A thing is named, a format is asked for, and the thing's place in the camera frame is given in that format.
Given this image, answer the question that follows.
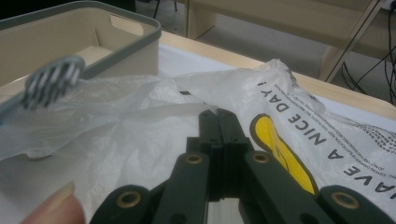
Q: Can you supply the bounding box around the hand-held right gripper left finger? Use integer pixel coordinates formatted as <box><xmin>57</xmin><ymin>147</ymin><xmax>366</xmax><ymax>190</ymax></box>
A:
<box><xmin>186</xmin><ymin>109</ymin><xmax>223</xmax><ymax>200</ymax></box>

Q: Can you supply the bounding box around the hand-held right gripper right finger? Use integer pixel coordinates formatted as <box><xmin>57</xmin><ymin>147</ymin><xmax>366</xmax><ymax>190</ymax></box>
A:
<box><xmin>218</xmin><ymin>108</ymin><xmax>253</xmax><ymax>200</ymax></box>

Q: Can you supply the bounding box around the white smiley-face plastic bag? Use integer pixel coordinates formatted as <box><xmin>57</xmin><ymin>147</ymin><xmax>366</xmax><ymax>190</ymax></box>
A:
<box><xmin>0</xmin><ymin>58</ymin><xmax>396</xmax><ymax>224</ymax></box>

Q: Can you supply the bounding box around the beige storage box grey rim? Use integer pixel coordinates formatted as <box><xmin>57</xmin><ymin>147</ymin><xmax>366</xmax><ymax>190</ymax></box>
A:
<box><xmin>0</xmin><ymin>0</ymin><xmax>163</xmax><ymax>89</ymax></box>

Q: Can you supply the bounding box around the light wooden bench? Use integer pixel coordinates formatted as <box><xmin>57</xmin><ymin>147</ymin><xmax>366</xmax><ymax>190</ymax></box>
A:
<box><xmin>186</xmin><ymin>0</ymin><xmax>396</xmax><ymax>61</ymax></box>

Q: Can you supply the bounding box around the slanted metal leg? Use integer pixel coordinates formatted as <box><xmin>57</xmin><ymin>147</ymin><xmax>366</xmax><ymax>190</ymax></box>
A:
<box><xmin>325</xmin><ymin>0</ymin><xmax>381</xmax><ymax>83</ymax></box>

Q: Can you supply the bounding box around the black cable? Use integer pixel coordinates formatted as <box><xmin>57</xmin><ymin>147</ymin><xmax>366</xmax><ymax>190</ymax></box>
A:
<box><xmin>340</xmin><ymin>0</ymin><xmax>396</xmax><ymax>105</ymax></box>

